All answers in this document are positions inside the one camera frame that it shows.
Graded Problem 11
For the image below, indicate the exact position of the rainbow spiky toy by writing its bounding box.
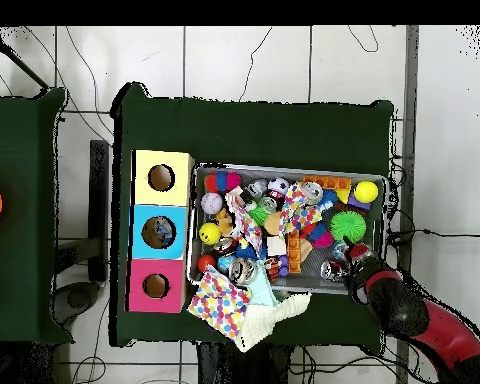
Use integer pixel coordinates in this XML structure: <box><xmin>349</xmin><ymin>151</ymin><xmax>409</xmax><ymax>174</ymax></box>
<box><xmin>205</xmin><ymin>171</ymin><xmax>244</xmax><ymax>194</ymax></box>

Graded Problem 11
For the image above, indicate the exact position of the black floor cable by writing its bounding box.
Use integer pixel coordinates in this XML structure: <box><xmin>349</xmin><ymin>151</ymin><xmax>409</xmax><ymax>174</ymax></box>
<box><xmin>386</xmin><ymin>226</ymin><xmax>480</xmax><ymax>247</ymax></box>

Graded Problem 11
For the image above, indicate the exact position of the white baseball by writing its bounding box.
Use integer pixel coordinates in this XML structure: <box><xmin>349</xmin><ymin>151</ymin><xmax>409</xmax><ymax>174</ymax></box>
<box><xmin>200</xmin><ymin>191</ymin><xmax>225</xmax><ymax>215</ymax></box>

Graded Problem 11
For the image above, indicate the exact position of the black and white soccer ball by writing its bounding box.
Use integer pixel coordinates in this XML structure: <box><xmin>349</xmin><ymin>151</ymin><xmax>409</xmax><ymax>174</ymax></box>
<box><xmin>267</xmin><ymin>177</ymin><xmax>291</xmax><ymax>198</ymax></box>

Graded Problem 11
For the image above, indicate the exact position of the yellow smiley ball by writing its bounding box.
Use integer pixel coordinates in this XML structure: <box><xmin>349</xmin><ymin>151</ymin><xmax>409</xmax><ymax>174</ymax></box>
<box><xmin>198</xmin><ymin>221</ymin><xmax>223</xmax><ymax>246</ymax></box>

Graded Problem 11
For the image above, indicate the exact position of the wooden box with three holes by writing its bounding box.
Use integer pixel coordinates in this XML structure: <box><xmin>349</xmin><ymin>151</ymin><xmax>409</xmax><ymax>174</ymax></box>
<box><xmin>127</xmin><ymin>149</ymin><xmax>196</xmax><ymax>315</ymax></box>

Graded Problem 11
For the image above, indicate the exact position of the black flat panel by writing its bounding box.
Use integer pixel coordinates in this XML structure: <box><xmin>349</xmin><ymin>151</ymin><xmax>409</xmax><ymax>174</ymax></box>
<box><xmin>88</xmin><ymin>139</ymin><xmax>112</xmax><ymax>283</ymax></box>

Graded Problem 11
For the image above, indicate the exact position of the green covered side table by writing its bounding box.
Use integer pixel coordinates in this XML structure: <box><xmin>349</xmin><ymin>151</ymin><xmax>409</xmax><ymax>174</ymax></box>
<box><xmin>0</xmin><ymin>87</ymin><xmax>69</xmax><ymax>345</ymax></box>

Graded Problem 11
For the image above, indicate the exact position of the grey floor stand base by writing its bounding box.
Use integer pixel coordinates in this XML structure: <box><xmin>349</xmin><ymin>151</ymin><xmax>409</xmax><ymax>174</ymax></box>
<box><xmin>51</xmin><ymin>238</ymin><xmax>105</xmax><ymax>325</ymax></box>

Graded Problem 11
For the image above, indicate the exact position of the large green spiky ball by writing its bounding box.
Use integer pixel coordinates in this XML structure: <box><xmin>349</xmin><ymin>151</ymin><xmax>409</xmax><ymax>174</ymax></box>
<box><xmin>329</xmin><ymin>211</ymin><xmax>369</xmax><ymax>245</ymax></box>

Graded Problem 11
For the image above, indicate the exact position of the small polka dot cloth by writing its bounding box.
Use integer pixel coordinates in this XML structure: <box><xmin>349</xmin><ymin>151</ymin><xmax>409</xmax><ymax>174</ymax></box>
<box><xmin>278</xmin><ymin>185</ymin><xmax>323</xmax><ymax>237</ymax></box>

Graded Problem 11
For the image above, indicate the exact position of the shallow clear bin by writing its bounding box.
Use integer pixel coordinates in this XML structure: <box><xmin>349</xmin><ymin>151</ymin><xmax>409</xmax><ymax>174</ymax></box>
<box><xmin>186</xmin><ymin>162</ymin><xmax>389</xmax><ymax>297</ymax></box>

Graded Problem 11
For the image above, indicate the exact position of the cream muslin cloth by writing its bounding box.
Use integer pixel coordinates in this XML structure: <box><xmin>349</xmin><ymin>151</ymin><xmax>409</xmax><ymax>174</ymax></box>
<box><xmin>234</xmin><ymin>291</ymin><xmax>313</xmax><ymax>353</ymax></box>

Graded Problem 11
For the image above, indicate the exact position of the large polka dot cloth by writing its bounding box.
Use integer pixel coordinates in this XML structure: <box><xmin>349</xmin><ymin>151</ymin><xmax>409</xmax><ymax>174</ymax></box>
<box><xmin>187</xmin><ymin>267</ymin><xmax>253</xmax><ymax>341</ymax></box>

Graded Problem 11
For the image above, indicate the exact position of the crushed red black can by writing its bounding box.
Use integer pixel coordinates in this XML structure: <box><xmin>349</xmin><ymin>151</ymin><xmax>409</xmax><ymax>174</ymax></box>
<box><xmin>319</xmin><ymin>259</ymin><xmax>350</xmax><ymax>283</ymax></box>

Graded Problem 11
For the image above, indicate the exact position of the crushed silver can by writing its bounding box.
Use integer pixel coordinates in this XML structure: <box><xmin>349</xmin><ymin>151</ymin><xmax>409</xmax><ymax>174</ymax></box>
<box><xmin>300</xmin><ymin>182</ymin><xmax>326</xmax><ymax>206</ymax></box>

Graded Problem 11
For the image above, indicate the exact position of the mint green cloth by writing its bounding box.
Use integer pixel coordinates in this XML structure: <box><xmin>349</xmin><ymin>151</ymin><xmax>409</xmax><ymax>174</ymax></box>
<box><xmin>247</xmin><ymin>267</ymin><xmax>280</xmax><ymax>309</ymax></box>

